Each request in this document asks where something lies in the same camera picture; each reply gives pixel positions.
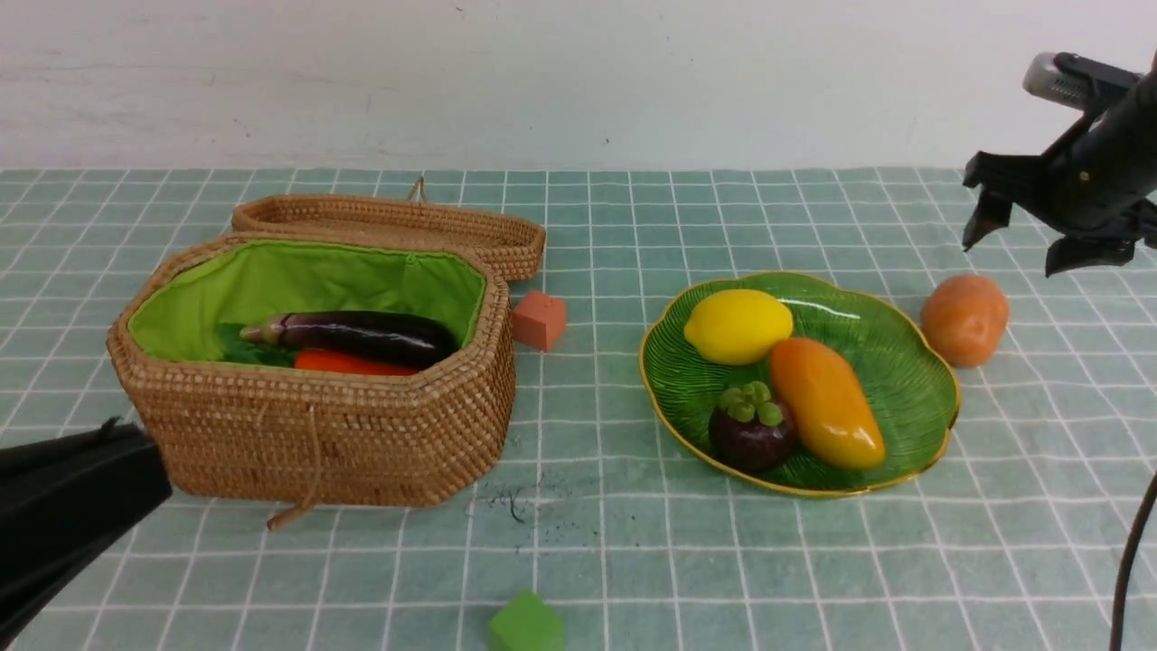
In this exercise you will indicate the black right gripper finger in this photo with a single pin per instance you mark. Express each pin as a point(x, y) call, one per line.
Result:
point(992, 212)
point(1070, 253)

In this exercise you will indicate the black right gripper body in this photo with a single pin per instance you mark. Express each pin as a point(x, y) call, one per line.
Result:
point(1094, 180)

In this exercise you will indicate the brown potato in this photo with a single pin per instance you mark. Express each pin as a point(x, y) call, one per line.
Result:
point(964, 319)

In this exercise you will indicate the orange yellow mango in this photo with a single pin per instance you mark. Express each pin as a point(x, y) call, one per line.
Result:
point(831, 412)

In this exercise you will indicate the yellow lemon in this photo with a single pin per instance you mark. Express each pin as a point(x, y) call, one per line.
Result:
point(738, 326)

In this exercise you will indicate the dark purple mangosteen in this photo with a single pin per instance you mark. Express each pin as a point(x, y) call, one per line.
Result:
point(750, 431)

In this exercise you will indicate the purple eggplant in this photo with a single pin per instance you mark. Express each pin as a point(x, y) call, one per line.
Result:
point(401, 339)

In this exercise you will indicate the orange carrot with leaves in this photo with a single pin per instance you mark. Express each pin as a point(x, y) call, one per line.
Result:
point(236, 350)

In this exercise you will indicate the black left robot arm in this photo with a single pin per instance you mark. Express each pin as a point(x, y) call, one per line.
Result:
point(63, 503)

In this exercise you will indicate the green leaf-shaped glass plate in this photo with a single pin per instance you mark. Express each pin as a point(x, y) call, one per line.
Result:
point(912, 392)

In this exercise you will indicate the teal checkered tablecloth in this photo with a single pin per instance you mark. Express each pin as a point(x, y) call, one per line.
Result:
point(1011, 542)

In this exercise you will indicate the woven wicker basket lid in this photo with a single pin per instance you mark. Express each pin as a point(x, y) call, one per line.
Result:
point(511, 246)

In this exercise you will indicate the green foam cube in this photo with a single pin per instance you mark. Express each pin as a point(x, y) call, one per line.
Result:
point(526, 623)

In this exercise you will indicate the woven wicker basket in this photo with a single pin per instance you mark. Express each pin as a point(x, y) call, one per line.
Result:
point(264, 432)

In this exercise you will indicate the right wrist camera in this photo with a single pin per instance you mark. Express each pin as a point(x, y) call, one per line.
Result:
point(1073, 81)

